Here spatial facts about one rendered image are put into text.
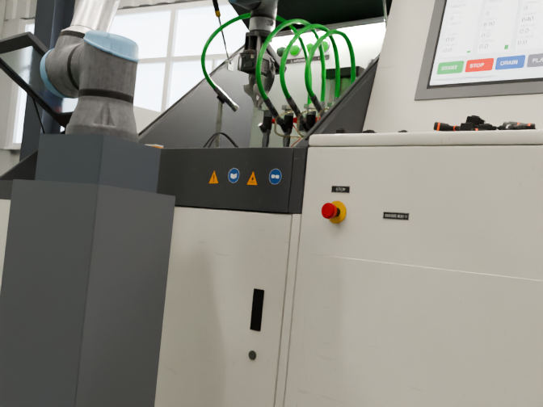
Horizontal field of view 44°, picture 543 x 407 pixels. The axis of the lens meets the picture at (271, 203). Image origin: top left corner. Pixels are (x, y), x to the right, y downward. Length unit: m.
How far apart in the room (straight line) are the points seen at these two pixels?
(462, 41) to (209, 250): 0.83
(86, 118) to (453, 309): 0.83
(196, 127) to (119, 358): 1.04
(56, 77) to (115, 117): 0.21
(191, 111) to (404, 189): 0.99
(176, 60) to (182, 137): 5.27
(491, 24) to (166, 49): 6.11
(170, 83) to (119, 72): 6.02
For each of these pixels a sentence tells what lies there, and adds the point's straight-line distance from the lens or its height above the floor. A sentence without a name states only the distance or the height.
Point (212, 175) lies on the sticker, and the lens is 1.79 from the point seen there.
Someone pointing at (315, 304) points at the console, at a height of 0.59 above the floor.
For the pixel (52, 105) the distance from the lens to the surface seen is 5.93.
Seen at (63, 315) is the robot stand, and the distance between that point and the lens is 1.36.
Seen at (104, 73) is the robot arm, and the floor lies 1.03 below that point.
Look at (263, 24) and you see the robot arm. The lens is 2.01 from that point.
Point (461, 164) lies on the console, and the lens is 1.40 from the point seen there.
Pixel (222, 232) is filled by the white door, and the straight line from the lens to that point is 1.74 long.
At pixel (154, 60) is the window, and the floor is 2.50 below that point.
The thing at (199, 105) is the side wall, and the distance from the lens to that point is 2.26.
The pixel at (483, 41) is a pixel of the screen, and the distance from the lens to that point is 1.76.
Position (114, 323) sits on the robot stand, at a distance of 1.39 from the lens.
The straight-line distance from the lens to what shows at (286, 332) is 1.61.
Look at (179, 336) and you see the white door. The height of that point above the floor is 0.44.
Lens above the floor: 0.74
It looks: 2 degrees up
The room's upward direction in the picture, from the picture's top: 5 degrees clockwise
